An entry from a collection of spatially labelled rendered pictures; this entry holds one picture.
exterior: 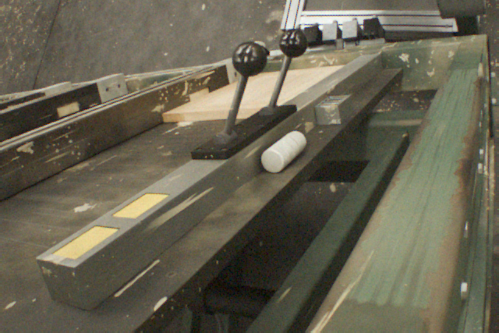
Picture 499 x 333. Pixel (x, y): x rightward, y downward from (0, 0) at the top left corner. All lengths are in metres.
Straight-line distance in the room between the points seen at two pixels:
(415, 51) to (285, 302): 0.84
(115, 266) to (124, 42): 2.80
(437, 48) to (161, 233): 0.87
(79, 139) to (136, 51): 2.23
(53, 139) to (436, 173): 0.60
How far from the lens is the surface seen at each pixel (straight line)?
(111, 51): 3.19
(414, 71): 1.16
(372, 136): 0.85
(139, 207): 0.43
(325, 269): 0.45
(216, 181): 0.48
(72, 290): 0.38
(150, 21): 3.05
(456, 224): 0.30
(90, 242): 0.39
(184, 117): 0.94
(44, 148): 0.78
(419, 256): 0.26
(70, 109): 1.43
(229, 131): 0.53
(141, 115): 0.93
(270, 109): 0.63
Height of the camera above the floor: 1.93
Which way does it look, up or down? 57 degrees down
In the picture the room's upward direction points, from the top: 66 degrees counter-clockwise
